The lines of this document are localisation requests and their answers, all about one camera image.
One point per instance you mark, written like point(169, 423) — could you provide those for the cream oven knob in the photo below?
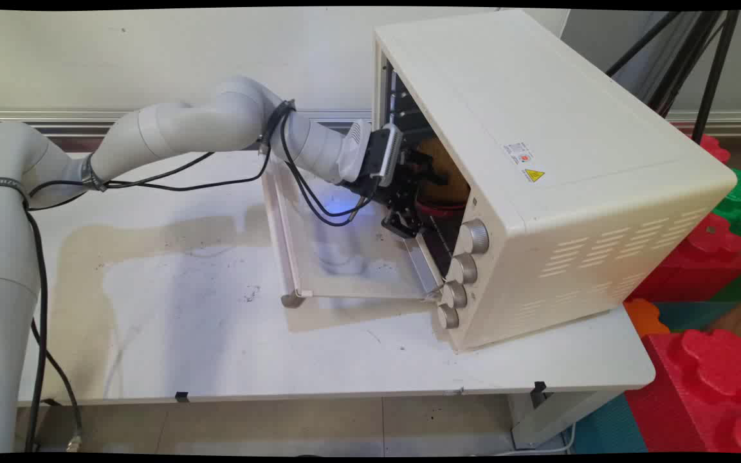
point(464, 269)
point(475, 236)
point(455, 294)
point(448, 316)

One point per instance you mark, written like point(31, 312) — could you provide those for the cream toaster oven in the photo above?
point(570, 128)

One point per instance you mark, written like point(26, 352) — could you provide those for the teal foam mat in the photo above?
point(608, 427)

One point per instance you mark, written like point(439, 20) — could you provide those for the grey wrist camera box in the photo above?
point(388, 151)

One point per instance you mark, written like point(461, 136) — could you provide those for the brown bread slice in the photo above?
point(451, 180)

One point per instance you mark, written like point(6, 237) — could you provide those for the black tripod legs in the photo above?
point(708, 71)

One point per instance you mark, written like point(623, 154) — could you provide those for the large red foam block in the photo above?
point(705, 386)

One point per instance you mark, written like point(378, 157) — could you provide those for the glass oven door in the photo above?
point(345, 257)

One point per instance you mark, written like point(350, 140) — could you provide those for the aluminium wall rail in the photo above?
point(55, 119)

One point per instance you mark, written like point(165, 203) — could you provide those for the orange foam block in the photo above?
point(644, 316)

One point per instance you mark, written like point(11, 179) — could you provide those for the small red foam block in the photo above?
point(714, 149)

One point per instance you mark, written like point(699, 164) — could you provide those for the white label sticker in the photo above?
point(517, 153)

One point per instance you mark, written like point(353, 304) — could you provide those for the red bowl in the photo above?
point(441, 209)

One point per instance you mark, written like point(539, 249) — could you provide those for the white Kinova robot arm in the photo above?
point(171, 128)

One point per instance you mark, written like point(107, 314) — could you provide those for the white table leg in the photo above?
point(557, 415)

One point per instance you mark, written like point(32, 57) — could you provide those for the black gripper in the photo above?
point(402, 183)

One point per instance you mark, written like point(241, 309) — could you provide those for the yellow warning sticker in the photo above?
point(534, 175)

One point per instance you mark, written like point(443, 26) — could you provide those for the black table edge clip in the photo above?
point(182, 396)
point(539, 387)

